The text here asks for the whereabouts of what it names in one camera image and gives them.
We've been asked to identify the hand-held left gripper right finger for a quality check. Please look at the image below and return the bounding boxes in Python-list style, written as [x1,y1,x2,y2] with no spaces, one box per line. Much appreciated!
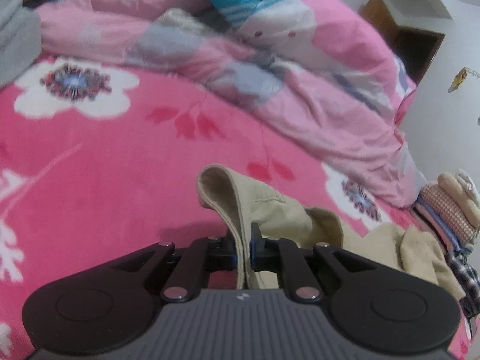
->
[250,223,376,304]

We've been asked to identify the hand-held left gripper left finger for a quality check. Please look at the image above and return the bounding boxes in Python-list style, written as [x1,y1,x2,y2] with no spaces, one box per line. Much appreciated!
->
[109,232,238,304]

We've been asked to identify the beige pants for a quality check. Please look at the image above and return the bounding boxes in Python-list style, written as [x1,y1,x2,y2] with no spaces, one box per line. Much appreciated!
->
[197,164,466,301]

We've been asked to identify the pink floral blanket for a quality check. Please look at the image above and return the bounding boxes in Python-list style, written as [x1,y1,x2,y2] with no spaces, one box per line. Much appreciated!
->
[0,54,473,360]

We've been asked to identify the pink patterned duvet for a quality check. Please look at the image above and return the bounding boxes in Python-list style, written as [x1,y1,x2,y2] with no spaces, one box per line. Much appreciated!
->
[37,0,426,209]

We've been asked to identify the peach folded cloth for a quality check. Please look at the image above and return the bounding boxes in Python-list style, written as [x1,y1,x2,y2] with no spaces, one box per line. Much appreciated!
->
[412,203,458,252]

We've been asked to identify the blue folded cloth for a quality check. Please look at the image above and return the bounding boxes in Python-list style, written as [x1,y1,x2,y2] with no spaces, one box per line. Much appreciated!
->
[424,202,466,250]

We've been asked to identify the cream folded cloth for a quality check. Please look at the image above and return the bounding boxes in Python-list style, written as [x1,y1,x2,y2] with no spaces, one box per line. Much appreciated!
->
[439,172,480,227]

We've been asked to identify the white folded cloth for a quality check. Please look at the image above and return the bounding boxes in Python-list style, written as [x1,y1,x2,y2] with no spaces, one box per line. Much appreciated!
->
[455,169,480,196]

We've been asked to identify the white knitted cloth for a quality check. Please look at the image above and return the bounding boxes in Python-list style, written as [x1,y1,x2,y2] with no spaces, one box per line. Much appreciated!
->
[161,9,203,35]

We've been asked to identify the wooden door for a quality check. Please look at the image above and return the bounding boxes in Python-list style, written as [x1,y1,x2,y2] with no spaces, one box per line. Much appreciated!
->
[360,0,447,87]

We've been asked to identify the grey garment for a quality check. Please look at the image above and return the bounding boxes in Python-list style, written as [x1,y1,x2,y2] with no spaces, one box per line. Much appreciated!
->
[0,0,42,87]

